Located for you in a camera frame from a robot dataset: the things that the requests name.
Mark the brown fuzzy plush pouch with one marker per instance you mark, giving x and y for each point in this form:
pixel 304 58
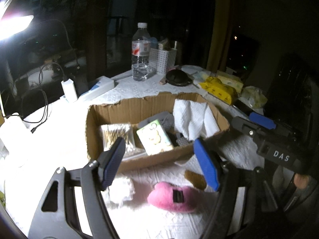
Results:
pixel 197 180

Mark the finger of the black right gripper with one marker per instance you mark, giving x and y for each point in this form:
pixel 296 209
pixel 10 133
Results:
pixel 246 127

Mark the pale tissue pack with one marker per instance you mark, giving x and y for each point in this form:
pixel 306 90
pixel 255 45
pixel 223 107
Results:
pixel 230 80

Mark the white paper towel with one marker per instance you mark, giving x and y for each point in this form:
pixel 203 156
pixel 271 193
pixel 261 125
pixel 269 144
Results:
pixel 194 119

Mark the black tablet device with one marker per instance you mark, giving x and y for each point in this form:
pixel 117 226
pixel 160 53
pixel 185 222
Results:
pixel 242 107

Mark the small green white box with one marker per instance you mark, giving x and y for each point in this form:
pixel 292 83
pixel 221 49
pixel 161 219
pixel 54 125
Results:
pixel 154 139

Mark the white textured tablecloth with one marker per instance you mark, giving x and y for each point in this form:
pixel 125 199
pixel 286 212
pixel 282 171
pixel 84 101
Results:
pixel 26 171

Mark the clear plastic water bottle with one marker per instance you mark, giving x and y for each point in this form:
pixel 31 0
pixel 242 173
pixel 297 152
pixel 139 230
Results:
pixel 140 50

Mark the yellow wet wipes pack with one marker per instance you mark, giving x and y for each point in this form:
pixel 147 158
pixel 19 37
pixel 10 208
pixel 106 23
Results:
pixel 223 92

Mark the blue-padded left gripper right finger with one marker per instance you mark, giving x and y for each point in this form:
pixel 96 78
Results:
pixel 209 163

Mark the white power adapter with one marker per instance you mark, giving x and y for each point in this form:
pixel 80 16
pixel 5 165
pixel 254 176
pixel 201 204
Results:
pixel 69 90

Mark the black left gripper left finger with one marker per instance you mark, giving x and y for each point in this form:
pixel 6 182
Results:
pixel 109 162

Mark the white crinkled tissue pack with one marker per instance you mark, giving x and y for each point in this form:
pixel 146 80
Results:
pixel 253 97

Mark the person's right hand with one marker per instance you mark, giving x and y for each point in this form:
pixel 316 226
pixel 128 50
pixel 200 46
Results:
pixel 301 181

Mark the brown cardboard box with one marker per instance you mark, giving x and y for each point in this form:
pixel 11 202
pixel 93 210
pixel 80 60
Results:
pixel 135 110

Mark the cotton swabs pack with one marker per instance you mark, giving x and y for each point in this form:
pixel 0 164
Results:
pixel 119 136

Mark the white perforated organizer basket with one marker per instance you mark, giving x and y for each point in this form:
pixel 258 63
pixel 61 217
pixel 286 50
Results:
pixel 161 60

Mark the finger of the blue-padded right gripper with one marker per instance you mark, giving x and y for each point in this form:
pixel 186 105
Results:
pixel 262 120

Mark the pink plush heart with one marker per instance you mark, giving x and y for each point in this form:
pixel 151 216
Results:
pixel 172 198

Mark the white blue flat box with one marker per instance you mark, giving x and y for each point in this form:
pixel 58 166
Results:
pixel 100 86

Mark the black round pouch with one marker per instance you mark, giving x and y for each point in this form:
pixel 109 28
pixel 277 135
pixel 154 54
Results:
pixel 177 77

